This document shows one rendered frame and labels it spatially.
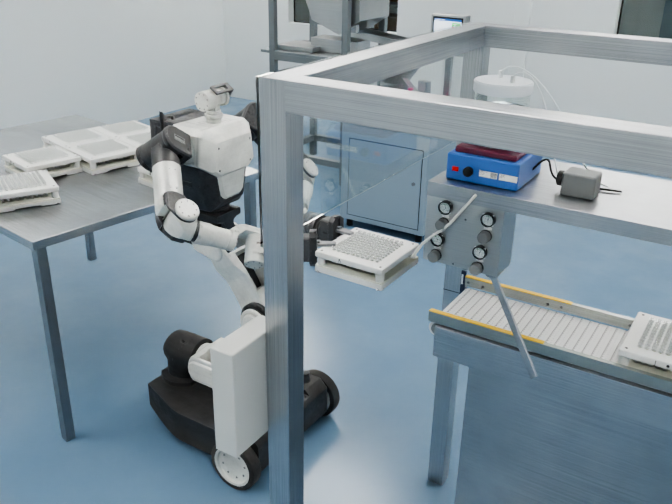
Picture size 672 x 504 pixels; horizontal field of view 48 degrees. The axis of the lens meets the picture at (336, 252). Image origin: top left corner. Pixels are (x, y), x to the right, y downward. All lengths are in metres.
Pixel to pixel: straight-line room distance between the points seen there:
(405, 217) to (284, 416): 3.25
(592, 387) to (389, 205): 2.94
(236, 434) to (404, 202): 3.32
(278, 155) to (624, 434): 1.28
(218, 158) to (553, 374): 1.27
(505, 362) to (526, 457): 0.34
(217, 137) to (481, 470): 1.37
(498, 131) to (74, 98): 6.41
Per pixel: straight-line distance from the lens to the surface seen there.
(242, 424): 1.65
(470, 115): 1.21
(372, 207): 4.92
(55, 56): 7.24
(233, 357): 1.54
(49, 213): 3.03
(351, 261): 2.29
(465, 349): 2.21
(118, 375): 3.58
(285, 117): 1.39
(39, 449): 3.23
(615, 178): 2.19
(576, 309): 2.35
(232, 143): 2.59
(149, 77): 8.04
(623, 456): 2.27
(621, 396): 2.12
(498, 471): 2.45
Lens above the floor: 1.91
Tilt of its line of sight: 24 degrees down
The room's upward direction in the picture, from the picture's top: 1 degrees clockwise
